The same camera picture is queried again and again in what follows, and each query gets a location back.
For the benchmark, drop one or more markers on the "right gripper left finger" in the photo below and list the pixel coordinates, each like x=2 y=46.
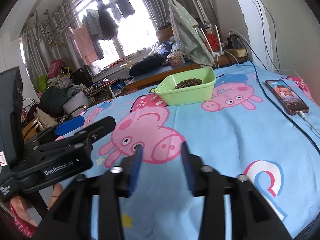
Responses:
x=70 y=216

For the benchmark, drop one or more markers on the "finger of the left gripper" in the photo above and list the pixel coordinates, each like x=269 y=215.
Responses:
x=69 y=125
x=95 y=131

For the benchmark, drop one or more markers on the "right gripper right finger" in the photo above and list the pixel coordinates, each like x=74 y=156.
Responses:
x=251 y=215

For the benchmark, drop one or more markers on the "left human hand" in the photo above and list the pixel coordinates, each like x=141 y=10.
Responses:
x=20 y=205

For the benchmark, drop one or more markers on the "grey storage box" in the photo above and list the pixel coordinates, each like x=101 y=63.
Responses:
x=77 y=104

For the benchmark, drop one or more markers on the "dark green bag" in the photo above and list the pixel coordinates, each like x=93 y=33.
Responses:
x=53 y=99

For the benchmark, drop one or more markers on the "wooden chair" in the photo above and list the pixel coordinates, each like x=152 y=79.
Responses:
x=34 y=127

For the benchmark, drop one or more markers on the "small school desk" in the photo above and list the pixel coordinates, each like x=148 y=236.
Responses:
x=106 y=87

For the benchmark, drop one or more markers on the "green plastic bag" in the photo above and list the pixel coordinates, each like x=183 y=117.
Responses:
x=42 y=83

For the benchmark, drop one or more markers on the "red plastic bag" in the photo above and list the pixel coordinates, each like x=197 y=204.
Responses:
x=55 y=68

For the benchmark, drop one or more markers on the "wooden desk blue top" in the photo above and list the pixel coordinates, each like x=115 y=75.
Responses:
x=156 y=76

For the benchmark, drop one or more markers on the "grey curtain left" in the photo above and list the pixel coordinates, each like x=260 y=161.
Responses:
x=44 y=42

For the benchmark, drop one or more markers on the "pink hanging garment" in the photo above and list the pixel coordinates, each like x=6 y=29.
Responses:
x=84 y=45

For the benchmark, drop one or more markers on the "blue cartoon pig bedsheet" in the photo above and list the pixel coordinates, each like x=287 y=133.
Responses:
x=242 y=129

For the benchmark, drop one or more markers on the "dark folded clothes bundle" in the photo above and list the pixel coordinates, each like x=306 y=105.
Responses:
x=147 y=65

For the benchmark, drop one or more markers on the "black hanging jacket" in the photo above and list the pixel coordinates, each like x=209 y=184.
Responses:
x=108 y=26

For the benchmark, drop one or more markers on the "grey hanging shirt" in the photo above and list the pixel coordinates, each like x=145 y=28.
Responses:
x=91 y=20

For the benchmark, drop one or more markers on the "green plastic basket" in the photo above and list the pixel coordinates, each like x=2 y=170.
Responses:
x=187 y=87

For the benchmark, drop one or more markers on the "bagged round snack container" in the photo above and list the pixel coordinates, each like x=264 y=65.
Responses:
x=176 y=58

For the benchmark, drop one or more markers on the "smartphone with lit screen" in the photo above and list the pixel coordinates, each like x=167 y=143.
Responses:
x=288 y=98

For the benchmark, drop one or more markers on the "cardboard box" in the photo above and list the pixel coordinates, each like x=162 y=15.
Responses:
x=164 y=34

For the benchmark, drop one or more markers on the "dark hanging shorts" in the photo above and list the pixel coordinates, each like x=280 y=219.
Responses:
x=125 y=8

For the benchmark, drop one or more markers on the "green dotted draped cloth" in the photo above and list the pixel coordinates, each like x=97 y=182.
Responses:
x=186 y=31

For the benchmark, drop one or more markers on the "white wifi router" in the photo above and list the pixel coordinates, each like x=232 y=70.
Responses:
x=217 y=43

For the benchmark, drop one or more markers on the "jar with red contents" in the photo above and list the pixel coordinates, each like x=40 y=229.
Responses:
x=208 y=30

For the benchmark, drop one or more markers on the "black power adapter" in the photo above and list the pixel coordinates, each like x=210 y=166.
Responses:
x=232 y=42

